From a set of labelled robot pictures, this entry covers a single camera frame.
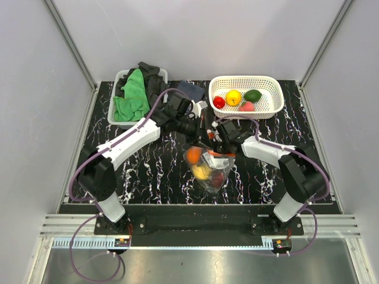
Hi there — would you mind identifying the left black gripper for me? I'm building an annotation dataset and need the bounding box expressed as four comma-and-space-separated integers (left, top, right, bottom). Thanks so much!
175, 115, 214, 151

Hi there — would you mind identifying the clear zip top bag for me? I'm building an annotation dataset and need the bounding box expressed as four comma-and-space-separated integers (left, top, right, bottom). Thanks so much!
184, 148, 236, 193

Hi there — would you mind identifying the yellow fake fruit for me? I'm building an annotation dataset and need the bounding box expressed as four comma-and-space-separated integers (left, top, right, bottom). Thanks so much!
192, 165, 211, 180

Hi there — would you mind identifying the dark red fake fruit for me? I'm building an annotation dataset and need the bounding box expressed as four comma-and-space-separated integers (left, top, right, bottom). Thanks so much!
209, 172, 225, 191

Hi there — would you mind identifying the pink fake peach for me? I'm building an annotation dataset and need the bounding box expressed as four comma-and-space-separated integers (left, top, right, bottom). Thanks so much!
239, 101, 255, 112

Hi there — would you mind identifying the dark green fake vegetable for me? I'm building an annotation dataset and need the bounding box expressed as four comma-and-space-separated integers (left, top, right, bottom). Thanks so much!
244, 89, 262, 103

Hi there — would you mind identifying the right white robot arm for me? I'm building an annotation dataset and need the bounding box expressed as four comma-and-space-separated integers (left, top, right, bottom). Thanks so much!
212, 120, 330, 235

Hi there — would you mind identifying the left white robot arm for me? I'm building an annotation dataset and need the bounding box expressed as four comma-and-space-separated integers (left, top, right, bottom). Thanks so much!
72, 88, 211, 234

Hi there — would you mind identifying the orange fake fruit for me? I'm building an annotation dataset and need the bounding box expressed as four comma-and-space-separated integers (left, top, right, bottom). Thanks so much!
185, 147, 202, 164

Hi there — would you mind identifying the folded dark blue cloth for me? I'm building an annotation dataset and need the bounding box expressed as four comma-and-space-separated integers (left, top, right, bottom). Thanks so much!
177, 80, 205, 102

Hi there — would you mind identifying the white perforated basket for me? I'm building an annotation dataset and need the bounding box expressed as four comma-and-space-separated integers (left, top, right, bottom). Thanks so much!
208, 75, 284, 120

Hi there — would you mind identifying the black cloth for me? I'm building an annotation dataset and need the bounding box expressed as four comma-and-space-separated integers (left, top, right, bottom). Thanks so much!
114, 62, 168, 109

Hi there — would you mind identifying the green cloth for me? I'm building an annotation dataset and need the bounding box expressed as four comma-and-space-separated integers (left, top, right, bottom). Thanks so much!
113, 69, 150, 122

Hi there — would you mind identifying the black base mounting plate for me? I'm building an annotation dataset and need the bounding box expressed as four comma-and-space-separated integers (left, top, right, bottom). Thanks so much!
94, 205, 304, 248

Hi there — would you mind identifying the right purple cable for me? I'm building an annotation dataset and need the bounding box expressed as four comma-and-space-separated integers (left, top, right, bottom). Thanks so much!
216, 117, 331, 257

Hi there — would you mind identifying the purple cable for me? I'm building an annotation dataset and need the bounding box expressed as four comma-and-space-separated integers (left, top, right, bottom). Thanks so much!
216, 117, 331, 257
68, 88, 190, 282

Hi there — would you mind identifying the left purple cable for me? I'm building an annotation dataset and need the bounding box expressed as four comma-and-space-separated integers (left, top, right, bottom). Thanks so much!
68, 88, 190, 282

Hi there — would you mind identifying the white slotted cable duct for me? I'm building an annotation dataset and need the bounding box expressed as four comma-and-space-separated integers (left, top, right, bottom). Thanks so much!
52, 238, 276, 251

